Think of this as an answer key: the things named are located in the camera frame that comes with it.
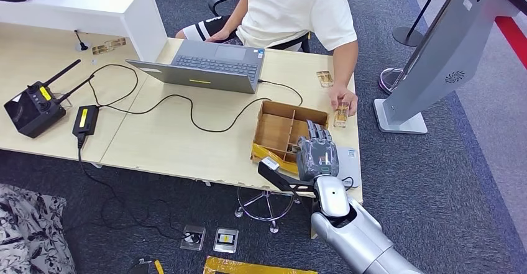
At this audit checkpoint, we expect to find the yellow floor tape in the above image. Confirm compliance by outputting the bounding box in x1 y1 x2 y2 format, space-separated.
203 256 319 274

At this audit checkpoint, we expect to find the black laptop power cable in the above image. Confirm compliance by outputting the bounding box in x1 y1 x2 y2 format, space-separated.
87 64 305 134

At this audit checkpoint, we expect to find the white card reader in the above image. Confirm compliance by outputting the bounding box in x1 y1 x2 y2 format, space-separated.
335 146 363 190

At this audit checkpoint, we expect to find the small card on desk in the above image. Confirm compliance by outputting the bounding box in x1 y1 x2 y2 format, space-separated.
316 70 334 88

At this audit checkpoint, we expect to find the person's left hand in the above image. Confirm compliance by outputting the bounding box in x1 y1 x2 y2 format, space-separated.
328 84 359 117

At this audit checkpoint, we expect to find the card in clear holder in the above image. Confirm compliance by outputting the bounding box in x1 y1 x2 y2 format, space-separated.
91 37 127 56

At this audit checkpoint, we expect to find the black office chair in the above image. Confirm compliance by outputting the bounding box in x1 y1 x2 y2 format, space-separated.
207 0 311 54

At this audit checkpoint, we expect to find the chrome stanchion base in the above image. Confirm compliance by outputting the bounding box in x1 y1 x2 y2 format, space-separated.
378 68 406 96

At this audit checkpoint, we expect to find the white desk shelf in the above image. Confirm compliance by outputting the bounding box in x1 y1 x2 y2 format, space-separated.
0 0 169 63

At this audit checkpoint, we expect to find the grey open laptop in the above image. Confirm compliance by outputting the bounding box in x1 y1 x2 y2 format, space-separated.
125 40 267 95

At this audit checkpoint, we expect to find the black power adapter yellow label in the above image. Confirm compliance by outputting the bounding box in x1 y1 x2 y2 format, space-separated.
71 104 101 138

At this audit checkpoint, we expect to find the black mains cable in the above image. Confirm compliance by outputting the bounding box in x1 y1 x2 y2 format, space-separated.
77 136 196 241

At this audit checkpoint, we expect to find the black and yellow tool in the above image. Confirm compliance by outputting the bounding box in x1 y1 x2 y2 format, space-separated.
127 257 165 274

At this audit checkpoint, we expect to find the floral patterned fabric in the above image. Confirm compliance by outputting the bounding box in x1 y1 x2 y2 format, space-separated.
0 183 79 274

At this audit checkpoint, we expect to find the cardboard box with dividers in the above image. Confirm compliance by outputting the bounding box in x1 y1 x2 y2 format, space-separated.
251 100 330 177

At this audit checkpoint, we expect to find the black stanchion post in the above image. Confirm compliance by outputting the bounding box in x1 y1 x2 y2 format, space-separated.
392 0 447 48

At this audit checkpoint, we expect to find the chrome stool base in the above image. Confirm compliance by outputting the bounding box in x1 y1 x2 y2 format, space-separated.
234 188 303 235

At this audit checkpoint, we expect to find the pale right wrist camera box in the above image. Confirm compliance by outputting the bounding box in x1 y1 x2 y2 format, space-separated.
258 157 317 194

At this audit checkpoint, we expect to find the black remote controller with antennas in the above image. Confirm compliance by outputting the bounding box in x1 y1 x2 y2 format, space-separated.
4 59 96 139

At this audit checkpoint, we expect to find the grey kiosk stand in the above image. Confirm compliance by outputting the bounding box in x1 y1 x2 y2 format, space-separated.
373 0 527 135

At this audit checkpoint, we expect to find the ID card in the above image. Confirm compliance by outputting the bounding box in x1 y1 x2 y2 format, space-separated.
332 101 351 129

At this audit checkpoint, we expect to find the closed floor socket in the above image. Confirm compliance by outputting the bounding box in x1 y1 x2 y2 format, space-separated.
213 227 240 254

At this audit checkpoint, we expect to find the person's right hand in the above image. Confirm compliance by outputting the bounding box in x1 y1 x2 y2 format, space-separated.
206 30 231 43

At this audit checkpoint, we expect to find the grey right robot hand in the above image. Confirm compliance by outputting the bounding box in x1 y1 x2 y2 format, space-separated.
295 119 341 183

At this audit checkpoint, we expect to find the person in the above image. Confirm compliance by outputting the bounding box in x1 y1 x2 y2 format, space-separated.
175 0 359 117

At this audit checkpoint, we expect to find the small black desk microphone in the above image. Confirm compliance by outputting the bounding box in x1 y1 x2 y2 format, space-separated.
74 29 92 53

